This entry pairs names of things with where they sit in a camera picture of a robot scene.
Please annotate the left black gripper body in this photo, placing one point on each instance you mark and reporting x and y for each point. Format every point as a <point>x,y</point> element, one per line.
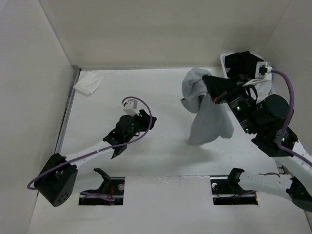
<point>135,122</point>

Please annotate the folded white tank top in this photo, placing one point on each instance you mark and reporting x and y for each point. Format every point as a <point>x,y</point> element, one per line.
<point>89,81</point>

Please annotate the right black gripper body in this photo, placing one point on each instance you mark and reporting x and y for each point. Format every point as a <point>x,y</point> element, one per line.
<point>235,93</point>

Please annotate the white tank top in basket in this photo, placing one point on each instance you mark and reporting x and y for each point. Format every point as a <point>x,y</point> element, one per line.
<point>264,90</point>

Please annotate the black tank top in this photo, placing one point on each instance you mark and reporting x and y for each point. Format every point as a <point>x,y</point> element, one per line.
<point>241,63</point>

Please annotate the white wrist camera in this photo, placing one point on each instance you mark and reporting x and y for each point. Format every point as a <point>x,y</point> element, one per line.
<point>130,107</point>
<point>263,69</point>

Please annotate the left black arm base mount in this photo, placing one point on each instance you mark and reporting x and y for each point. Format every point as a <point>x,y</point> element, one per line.
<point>110,192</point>

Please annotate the white plastic basket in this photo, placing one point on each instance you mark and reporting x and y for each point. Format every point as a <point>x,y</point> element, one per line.
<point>223,62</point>

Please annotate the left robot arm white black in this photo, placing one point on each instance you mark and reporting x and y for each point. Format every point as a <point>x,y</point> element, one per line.
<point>57,180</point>

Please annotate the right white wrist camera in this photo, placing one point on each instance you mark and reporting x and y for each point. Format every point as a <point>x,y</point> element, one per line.
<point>263,69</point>

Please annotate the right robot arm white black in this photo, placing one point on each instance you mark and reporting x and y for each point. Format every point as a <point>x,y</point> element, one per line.
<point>265,120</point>

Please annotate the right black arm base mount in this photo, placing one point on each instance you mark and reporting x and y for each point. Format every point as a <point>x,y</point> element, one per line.
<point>226,191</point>

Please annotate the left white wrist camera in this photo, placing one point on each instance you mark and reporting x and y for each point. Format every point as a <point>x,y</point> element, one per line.
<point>130,107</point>

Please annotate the grey tank top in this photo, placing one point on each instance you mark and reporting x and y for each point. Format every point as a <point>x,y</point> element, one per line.
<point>211,120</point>

